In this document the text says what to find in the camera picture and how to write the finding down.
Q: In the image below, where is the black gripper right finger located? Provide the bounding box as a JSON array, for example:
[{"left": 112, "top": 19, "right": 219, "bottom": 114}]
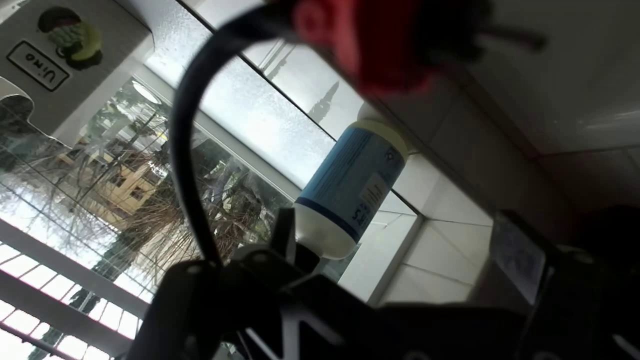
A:
[{"left": 488, "top": 208, "right": 640, "bottom": 360}]

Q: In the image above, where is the white window frame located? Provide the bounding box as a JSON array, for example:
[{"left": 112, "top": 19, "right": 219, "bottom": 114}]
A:
[{"left": 0, "top": 0, "right": 429, "bottom": 360}]

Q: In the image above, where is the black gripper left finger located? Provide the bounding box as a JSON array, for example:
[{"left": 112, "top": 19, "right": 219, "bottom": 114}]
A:
[{"left": 125, "top": 205, "right": 382, "bottom": 360}]

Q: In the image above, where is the blue bottle with white cap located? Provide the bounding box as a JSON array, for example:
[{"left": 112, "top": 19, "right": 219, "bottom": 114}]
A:
[{"left": 291, "top": 117, "right": 411, "bottom": 261}]

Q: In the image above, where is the red cable clamp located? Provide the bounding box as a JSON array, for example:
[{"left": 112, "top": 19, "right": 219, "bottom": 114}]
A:
[{"left": 291, "top": 0, "right": 499, "bottom": 98}]

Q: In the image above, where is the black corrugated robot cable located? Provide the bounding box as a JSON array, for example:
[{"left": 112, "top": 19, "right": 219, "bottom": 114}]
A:
[{"left": 169, "top": 0, "right": 299, "bottom": 268}]

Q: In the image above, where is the white carton box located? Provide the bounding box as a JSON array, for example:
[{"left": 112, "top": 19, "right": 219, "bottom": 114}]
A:
[{"left": 0, "top": 0, "right": 157, "bottom": 137}]

